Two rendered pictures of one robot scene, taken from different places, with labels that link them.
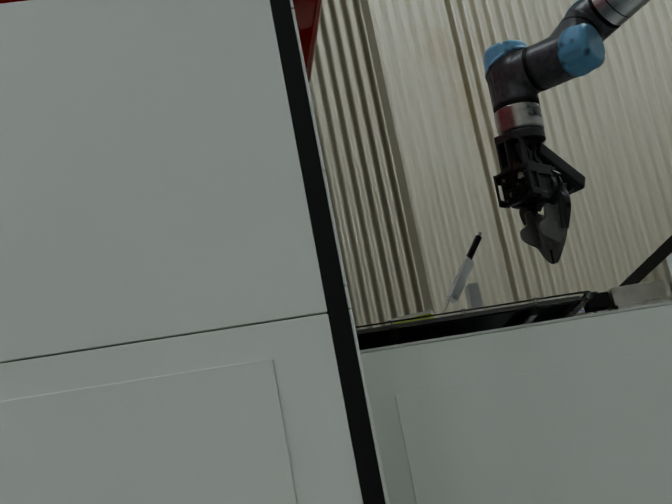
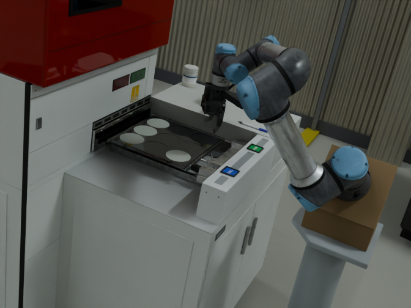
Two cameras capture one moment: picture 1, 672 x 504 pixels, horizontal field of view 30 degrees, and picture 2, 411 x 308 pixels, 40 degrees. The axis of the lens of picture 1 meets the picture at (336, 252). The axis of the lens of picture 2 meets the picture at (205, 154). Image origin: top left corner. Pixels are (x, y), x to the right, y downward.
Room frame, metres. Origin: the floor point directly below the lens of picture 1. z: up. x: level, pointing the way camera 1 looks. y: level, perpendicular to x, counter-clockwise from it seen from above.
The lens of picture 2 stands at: (0.09, -1.32, 1.90)
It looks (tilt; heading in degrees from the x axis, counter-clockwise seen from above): 26 degrees down; 29
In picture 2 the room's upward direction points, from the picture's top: 11 degrees clockwise
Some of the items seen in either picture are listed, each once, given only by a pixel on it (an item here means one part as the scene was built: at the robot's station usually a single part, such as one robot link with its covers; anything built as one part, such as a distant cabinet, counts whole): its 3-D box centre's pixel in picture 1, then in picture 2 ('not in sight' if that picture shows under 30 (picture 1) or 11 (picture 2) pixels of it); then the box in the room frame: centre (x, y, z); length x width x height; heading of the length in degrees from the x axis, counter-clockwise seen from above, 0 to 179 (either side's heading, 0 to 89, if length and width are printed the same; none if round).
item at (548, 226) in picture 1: (549, 231); (212, 124); (1.87, -0.33, 1.04); 0.06 x 0.03 x 0.09; 135
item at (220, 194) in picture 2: not in sight; (240, 175); (1.87, -0.50, 0.89); 0.55 x 0.09 x 0.14; 8
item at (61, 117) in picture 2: (290, 251); (98, 108); (1.66, 0.06, 1.02); 0.81 x 0.03 x 0.40; 8
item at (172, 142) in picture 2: (442, 345); (167, 139); (1.88, -0.13, 0.90); 0.34 x 0.34 x 0.01; 8
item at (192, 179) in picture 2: not in sight; (164, 167); (1.77, -0.21, 0.84); 0.50 x 0.02 x 0.03; 98
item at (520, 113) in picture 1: (521, 123); (220, 79); (1.88, -0.33, 1.23); 0.08 x 0.08 x 0.05
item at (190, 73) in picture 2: not in sight; (189, 76); (2.35, 0.11, 1.01); 0.07 x 0.07 x 0.10
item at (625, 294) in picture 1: (635, 295); (210, 173); (1.78, -0.41, 0.89); 0.08 x 0.03 x 0.03; 98
